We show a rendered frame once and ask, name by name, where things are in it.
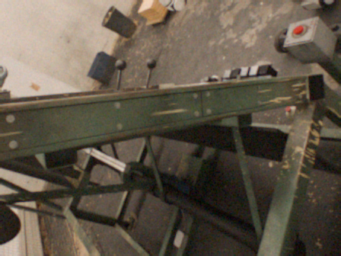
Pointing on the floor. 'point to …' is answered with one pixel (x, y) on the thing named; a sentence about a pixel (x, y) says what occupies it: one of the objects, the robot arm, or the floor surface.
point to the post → (333, 68)
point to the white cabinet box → (30, 80)
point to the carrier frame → (291, 171)
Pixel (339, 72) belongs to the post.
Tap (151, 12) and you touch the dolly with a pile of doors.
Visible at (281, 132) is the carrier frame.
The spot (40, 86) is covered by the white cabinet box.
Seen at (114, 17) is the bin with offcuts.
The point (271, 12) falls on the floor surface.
